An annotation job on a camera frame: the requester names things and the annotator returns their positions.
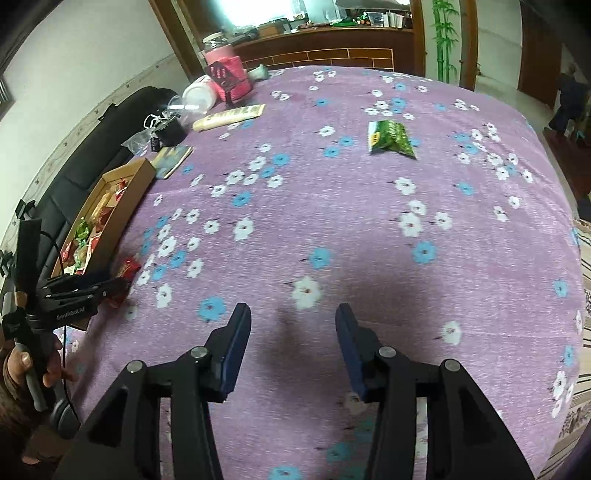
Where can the person's left forearm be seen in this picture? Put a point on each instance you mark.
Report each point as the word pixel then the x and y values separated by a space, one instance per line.
pixel 18 424

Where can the cardboard box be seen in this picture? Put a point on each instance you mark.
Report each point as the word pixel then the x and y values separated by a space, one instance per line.
pixel 138 184

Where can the green snack packet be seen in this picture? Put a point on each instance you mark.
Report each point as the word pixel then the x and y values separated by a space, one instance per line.
pixel 390 138

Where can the white plastic bowl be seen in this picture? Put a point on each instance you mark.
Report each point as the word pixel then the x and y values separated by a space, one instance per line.
pixel 198 94

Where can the clear plastic bag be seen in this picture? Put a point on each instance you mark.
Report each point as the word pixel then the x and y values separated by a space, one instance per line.
pixel 138 142

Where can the black leather sofa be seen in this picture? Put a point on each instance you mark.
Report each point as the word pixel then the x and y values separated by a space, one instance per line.
pixel 92 152

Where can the bamboo wall sticker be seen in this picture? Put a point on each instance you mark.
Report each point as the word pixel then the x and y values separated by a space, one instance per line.
pixel 445 41

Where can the purple floral tablecloth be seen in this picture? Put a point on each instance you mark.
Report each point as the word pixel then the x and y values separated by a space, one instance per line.
pixel 346 221

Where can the small red snack packet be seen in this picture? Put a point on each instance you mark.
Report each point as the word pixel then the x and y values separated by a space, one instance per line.
pixel 129 267

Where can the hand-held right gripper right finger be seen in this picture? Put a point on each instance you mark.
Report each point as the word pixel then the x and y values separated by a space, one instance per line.
pixel 353 355

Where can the illustrated booklet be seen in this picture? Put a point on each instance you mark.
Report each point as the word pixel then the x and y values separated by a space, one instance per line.
pixel 171 159

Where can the black cylindrical motor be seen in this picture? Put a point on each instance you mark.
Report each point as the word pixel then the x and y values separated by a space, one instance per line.
pixel 168 131

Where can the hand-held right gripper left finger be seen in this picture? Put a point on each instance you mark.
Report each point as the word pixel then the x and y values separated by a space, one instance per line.
pixel 233 350

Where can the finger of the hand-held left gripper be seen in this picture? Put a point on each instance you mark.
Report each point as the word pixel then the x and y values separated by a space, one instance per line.
pixel 101 290
pixel 78 280

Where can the small pale cup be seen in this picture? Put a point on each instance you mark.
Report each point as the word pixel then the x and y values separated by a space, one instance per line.
pixel 259 72

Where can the pink knit covered jar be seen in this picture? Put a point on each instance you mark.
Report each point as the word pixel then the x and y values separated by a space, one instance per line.
pixel 226 57

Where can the cream squeeze tube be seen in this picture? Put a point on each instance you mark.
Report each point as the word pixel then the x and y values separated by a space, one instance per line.
pixel 231 115

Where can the pile of snacks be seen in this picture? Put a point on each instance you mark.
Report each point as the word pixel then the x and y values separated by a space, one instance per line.
pixel 92 230

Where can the wooden counter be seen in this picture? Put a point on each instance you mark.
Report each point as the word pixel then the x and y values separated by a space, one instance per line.
pixel 323 46

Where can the person's left hand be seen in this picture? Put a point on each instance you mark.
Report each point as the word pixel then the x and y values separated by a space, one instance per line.
pixel 18 364

